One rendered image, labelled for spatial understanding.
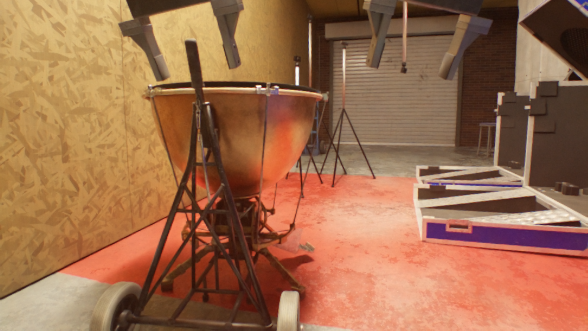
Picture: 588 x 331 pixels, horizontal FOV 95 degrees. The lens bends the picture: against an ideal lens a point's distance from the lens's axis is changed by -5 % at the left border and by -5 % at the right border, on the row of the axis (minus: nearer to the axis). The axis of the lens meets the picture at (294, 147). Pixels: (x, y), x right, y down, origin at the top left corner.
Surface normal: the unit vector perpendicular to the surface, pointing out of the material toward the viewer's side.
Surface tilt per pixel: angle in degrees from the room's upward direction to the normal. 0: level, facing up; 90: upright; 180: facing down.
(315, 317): 0
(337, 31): 90
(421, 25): 90
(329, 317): 0
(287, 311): 28
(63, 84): 90
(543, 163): 90
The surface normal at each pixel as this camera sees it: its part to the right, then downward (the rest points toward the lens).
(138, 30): -0.12, 0.49
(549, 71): -0.25, 0.10
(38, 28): 0.97, 0.02
